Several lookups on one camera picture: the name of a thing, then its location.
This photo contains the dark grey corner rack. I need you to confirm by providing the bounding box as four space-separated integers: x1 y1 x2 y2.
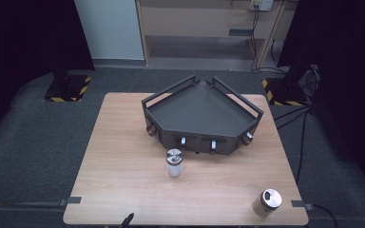
141 74 264 156

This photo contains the grey table clamp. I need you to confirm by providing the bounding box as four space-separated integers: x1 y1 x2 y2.
59 196 83 207
290 199 314 211

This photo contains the glass jar flat silver lid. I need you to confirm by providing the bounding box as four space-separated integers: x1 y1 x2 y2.
165 148 184 178

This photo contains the glass jar silver shaker lid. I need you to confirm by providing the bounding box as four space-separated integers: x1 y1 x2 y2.
252 188 283 219

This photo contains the black stand base striped tape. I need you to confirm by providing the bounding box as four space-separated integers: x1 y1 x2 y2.
43 74 92 103
261 78 308 107

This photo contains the white panel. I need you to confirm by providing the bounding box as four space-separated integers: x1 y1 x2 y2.
74 0 145 61

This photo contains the black curtain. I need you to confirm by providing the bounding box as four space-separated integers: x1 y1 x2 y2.
0 0 95 146
279 0 365 199

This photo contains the wooden shelf unit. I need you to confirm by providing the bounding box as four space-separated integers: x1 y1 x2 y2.
135 0 288 69

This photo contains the grey flat box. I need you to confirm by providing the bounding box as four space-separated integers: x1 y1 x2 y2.
228 28 255 37

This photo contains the white power socket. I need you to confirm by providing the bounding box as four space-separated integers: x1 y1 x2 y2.
250 0 275 12

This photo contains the black cable at clamp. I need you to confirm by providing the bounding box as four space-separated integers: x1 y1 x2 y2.
312 203 339 228

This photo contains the black cable from socket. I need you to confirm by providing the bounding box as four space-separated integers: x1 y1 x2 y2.
249 5 260 72

